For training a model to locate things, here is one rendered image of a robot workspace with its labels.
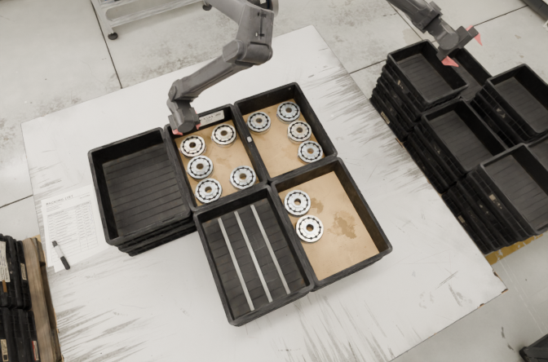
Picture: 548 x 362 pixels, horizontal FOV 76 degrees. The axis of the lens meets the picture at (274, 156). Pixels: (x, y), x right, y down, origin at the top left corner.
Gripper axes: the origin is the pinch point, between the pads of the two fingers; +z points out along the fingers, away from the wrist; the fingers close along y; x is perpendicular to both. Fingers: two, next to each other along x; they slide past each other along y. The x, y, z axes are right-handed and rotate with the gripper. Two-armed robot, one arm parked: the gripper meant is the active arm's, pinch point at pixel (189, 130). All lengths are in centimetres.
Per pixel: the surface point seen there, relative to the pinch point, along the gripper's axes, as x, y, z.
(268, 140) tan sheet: -9.4, 29.0, 14.9
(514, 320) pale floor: -127, 125, 102
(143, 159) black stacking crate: 2.2, -22.3, 12.1
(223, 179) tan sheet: -19.2, 4.9, 13.2
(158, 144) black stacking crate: 6.7, -15.0, 12.6
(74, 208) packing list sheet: -2, -58, 23
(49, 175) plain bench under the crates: 18, -66, 23
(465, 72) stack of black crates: 18, 185, 81
